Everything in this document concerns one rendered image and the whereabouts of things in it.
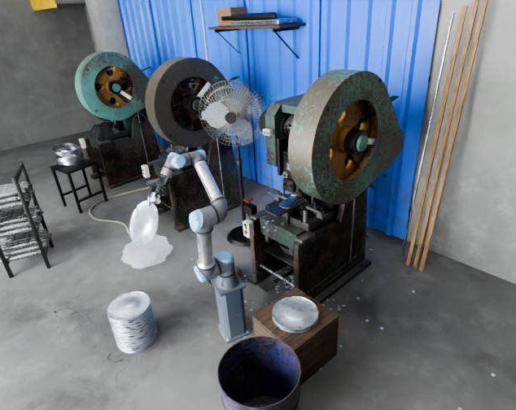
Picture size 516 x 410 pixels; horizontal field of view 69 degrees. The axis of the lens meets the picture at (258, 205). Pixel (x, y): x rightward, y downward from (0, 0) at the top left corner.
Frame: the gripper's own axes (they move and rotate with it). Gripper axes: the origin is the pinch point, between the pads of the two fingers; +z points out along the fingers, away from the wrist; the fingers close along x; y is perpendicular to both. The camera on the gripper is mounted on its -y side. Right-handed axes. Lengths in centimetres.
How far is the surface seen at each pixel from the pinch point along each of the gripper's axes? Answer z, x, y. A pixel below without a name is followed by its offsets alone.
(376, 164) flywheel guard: -86, 81, 96
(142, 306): 65, 41, -9
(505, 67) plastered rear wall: -181, 100, 150
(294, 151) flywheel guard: -59, 17, 72
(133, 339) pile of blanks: 87, 43, -6
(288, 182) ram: -55, 70, 44
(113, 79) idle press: -135, 84, -262
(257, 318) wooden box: 39, 61, 67
